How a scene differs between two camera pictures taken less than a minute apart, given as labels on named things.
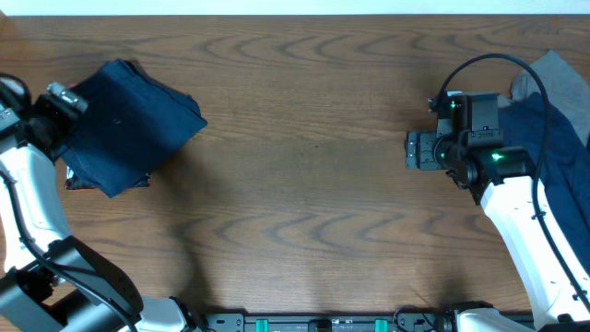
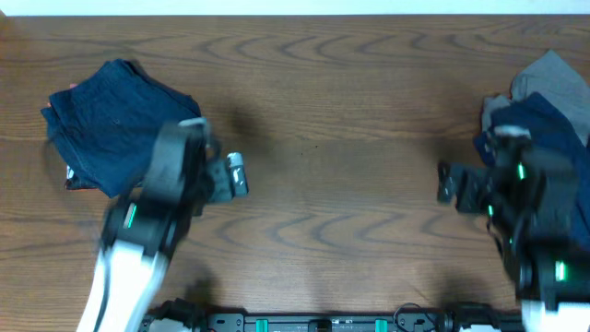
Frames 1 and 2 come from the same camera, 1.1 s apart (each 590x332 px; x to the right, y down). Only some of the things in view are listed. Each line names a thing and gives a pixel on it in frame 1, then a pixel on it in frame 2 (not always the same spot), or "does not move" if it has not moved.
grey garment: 560,84 does not move
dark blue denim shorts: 132,121 does not move
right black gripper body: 435,151 -> 476,197
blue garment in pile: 559,158 does not move
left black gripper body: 47,122 -> 214,180
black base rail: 325,321 does not move
